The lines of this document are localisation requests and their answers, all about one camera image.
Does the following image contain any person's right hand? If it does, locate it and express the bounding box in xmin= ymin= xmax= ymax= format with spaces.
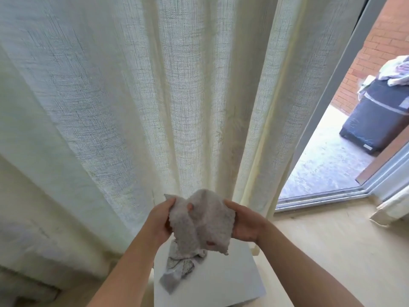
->
xmin=223 ymin=200 xmax=271 ymax=245

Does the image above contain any person's left hand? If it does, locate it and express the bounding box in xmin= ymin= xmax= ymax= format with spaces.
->
xmin=145 ymin=197 xmax=194 ymax=248

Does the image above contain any pile of dotted cloths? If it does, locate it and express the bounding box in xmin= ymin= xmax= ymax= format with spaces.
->
xmin=164 ymin=188 xmax=236 ymax=257
xmin=158 ymin=247 xmax=209 ymax=295

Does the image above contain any person's left forearm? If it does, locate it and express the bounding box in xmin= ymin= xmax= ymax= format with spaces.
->
xmin=86 ymin=230 xmax=168 ymax=307

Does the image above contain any person's right forearm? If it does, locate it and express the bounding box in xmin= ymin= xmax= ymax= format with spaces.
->
xmin=256 ymin=222 xmax=364 ymax=307

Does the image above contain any white table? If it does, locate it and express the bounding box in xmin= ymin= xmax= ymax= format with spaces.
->
xmin=152 ymin=236 xmax=267 ymax=307

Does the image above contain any white linen curtain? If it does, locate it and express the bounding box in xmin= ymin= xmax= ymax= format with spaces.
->
xmin=0 ymin=0 xmax=368 ymax=298

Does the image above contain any brown wooden board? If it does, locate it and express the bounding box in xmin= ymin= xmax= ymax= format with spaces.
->
xmin=355 ymin=126 xmax=409 ymax=187

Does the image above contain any dark blue tarpaulin cover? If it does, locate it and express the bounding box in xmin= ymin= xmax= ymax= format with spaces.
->
xmin=339 ymin=78 xmax=409 ymax=156

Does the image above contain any white patterned cloth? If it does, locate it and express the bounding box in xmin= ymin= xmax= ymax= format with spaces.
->
xmin=358 ymin=55 xmax=409 ymax=100

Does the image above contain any white sliding door frame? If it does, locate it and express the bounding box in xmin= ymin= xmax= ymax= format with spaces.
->
xmin=275 ymin=0 xmax=409 ymax=212

